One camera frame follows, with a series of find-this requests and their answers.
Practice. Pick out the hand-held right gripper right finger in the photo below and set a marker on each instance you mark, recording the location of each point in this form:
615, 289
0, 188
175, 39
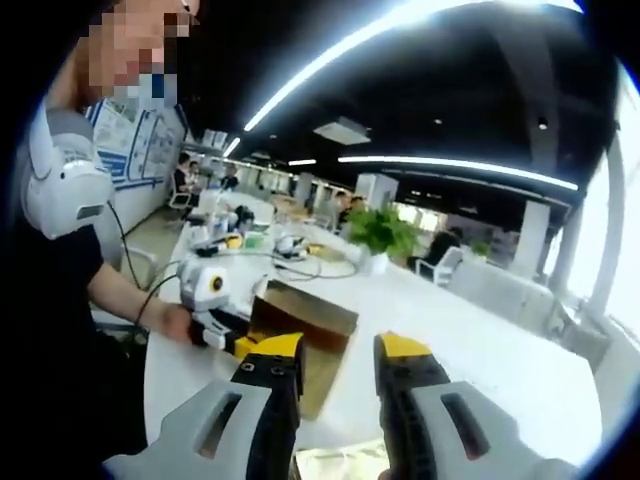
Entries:
405, 380

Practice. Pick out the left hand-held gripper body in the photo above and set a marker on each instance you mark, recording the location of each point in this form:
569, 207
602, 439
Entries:
200, 285

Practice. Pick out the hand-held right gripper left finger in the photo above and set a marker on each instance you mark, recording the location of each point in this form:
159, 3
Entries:
270, 380

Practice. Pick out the gold paper bag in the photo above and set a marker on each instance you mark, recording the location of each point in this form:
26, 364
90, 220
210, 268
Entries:
320, 370

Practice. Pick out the green box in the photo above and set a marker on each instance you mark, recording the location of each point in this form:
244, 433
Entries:
256, 240

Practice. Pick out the person's left hand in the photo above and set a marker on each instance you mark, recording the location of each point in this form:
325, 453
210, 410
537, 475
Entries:
172, 322

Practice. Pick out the spare yellow tipped gripper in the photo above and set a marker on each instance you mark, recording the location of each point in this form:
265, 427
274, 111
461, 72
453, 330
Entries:
220, 246

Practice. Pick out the white table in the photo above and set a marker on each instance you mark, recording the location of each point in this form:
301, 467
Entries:
475, 350

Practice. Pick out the white plant pot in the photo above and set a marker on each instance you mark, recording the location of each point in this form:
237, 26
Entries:
380, 264

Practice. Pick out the white sofa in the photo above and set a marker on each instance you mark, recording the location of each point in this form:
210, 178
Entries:
500, 300

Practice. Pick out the green potted plant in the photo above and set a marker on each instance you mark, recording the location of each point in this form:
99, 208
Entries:
382, 230

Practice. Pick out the person in black shirt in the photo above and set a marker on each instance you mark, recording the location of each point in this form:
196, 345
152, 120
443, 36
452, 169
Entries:
55, 350

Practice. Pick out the white chest device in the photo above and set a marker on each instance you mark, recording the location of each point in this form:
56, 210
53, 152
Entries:
65, 185

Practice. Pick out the ceiling air conditioner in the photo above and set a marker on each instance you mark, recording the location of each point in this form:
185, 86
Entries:
342, 131

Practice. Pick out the straight ceiling light strip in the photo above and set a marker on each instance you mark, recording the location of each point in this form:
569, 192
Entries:
450, 167

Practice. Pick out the long curved ceiling light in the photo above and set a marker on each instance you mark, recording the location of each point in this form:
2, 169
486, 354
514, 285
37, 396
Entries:
400, 35

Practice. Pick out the blue wall poster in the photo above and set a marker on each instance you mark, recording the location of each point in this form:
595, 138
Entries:
145, 150

